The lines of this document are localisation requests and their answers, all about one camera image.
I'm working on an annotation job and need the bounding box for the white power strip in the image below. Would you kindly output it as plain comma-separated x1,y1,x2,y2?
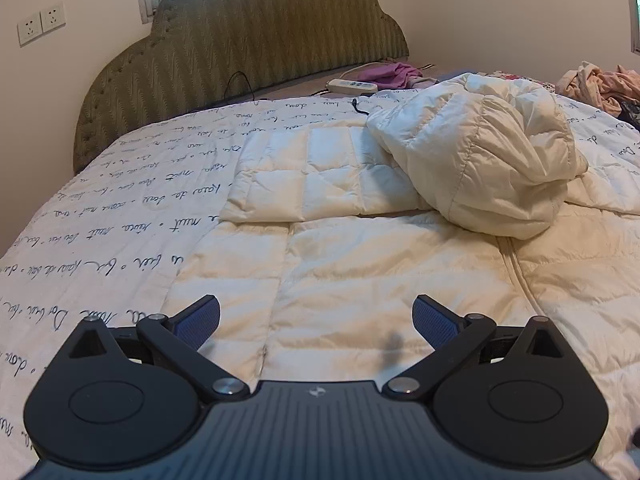
327,79,379,95

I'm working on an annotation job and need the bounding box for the floral cloth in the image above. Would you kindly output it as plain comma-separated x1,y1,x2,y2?
480,71,557,94

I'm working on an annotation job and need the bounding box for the dark blue cloth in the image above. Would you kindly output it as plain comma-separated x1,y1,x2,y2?
620,100,640,133

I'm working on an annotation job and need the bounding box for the purple cloth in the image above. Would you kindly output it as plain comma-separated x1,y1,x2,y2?
357,61,438,91

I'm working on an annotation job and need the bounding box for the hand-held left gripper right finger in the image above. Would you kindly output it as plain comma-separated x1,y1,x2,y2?
382,295,568,403

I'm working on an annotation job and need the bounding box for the pink clothes pile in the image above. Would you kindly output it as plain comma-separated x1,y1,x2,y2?
555,61,640,113

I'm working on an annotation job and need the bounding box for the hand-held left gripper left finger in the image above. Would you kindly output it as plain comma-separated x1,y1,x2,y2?
67,295,251,403

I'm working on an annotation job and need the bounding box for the thin black looped cable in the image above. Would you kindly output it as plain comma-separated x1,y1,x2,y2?
227,71,257,102

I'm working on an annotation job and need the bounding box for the window beside bed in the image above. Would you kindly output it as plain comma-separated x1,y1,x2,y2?
628,0,640,54

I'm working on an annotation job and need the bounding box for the green upholstered headboard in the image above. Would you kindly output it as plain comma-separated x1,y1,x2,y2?
73,0,410,176

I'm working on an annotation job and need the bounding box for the white script-printed blanket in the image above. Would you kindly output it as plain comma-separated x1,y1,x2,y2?
0,72,640,480

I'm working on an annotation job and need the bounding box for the white puffer jacket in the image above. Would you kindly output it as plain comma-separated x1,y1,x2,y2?
162,72,640,480

